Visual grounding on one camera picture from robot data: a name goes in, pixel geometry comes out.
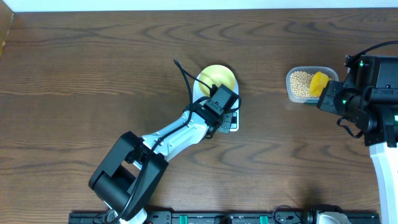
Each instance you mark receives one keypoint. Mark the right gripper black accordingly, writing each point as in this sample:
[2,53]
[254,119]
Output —
[326,102]

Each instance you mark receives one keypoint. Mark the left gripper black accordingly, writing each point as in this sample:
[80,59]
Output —
[225,121]

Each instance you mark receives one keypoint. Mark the yellow measuring scoop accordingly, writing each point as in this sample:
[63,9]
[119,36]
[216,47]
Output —
[318,83]

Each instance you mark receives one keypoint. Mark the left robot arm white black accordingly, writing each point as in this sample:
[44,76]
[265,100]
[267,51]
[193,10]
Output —
[129,174]

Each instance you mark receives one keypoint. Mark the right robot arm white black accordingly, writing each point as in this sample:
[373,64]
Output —
[368,99]

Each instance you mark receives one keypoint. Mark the yellow plastic bowl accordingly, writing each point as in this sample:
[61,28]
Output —
[214,74]

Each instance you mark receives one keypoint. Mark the clear plastic bean container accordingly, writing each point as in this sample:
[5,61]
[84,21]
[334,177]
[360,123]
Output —
[312,70]

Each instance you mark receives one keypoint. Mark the pile of soybeans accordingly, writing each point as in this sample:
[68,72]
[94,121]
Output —
[300,83]

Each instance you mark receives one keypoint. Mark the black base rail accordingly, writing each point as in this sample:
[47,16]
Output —
[280,216]

